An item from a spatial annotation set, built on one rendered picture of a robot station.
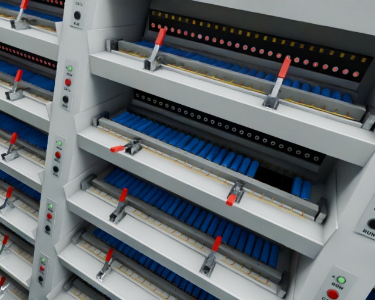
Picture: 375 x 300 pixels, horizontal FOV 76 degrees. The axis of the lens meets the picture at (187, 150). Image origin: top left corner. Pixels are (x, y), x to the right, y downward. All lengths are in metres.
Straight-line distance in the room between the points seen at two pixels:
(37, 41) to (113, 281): 0.68
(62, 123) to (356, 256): 0.71
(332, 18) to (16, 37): 0.75
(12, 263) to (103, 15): 0.90
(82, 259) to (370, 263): 0.72
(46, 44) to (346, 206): 0.76
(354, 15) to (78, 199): 0.73
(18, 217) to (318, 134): 0.93
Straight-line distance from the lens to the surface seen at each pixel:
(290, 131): 0.47
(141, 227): 0.68
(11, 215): 1.04
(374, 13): 0.50
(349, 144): 0.48
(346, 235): 0.53
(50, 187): 0.80
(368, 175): 0.49
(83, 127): 0.69
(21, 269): 1.13
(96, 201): 0.74
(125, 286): 0.81
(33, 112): 0.81
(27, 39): 0.82
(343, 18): 0.50
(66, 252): 0.89
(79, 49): 0.67
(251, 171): 0.57
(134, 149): 0.59
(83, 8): 0.68
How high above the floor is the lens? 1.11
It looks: 16 degrees down
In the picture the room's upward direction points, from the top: 17 degrees clockwise
